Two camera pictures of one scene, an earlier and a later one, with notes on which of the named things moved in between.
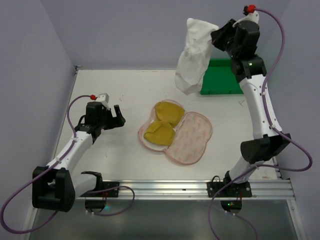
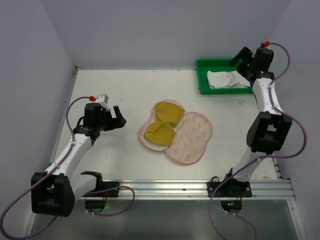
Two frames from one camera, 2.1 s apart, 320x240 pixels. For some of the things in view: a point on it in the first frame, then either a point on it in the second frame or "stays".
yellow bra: [168, 115] stays
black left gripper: [113, 119] stays
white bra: [192, 63] → [226, 79]
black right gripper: [222, 38] → [246, 62]
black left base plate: [113, 193] stays
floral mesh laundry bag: [191, 135] stays
